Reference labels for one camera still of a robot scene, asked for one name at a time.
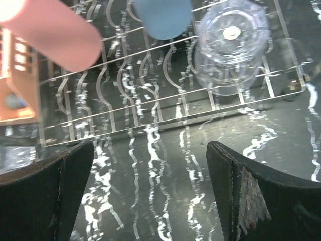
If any grey blue cylinder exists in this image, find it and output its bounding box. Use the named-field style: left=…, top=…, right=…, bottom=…
left=5, top=94, right=26, bottom=110

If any blue plastic tumbler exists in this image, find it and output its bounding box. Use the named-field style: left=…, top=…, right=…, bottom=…
left=132, top=0, right=193, bottom=40

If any peach plastic desk organizer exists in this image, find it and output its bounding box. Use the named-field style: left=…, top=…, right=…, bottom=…
left=1, top=28, right=41, bottom=126

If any steel two-tier dish rack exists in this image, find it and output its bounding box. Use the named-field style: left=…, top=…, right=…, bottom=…
left=39, top=1, right=320, bottom=147

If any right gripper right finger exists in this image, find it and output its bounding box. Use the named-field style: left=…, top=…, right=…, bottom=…
left=206, top=141, right=320, bottom=240

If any pink plastic tumbler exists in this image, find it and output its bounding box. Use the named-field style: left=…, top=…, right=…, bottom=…
left=1, top=1, right=101, bottom=72

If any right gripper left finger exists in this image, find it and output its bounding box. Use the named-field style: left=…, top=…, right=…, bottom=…
left=1, top=141, right=94, bottom=240

